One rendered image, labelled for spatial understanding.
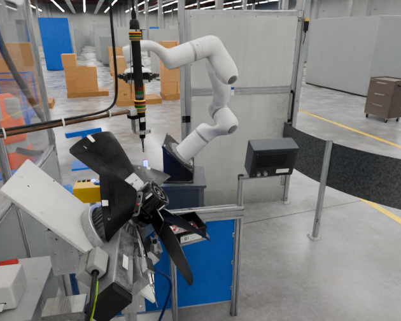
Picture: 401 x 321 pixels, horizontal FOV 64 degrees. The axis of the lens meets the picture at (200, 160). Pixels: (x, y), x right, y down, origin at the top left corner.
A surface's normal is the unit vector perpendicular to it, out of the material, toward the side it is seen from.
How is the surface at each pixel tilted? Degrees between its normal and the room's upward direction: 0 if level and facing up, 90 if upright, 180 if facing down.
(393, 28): 90
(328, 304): 0
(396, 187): 90
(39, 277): 0
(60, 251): 90
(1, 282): 0
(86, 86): 90
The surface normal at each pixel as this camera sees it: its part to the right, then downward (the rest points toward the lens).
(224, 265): 0.17, 0.37
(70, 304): 0.00, -0.93
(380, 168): -0.67, 0.28
